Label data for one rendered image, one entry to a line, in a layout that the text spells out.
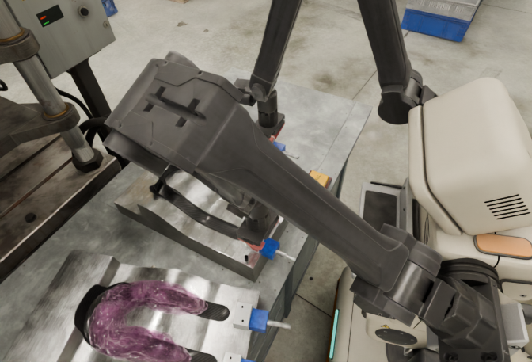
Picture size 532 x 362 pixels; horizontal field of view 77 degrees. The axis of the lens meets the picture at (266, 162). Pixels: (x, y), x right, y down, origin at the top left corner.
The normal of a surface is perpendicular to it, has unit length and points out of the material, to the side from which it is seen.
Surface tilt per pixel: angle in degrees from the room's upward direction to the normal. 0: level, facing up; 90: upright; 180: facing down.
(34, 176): 0
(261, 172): 60
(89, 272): 0
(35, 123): 0
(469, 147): 42
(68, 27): 90
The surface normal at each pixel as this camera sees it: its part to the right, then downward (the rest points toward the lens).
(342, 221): 0.53, 0.15
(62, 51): 0.88, 0.33
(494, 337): -0.79, -0.54
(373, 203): -0.04, -0.67
